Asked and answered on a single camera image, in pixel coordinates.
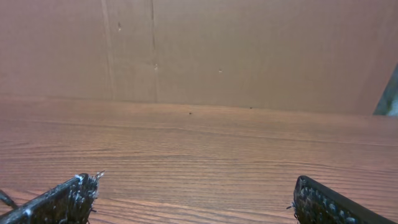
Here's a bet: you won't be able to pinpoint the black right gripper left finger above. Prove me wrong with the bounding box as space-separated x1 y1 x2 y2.
1 171 104 224

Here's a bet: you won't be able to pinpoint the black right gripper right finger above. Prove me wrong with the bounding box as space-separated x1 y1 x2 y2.
288 175 396 224

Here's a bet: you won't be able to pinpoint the brown cardboard backboard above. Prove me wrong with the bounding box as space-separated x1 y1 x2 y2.
1 1 397 114

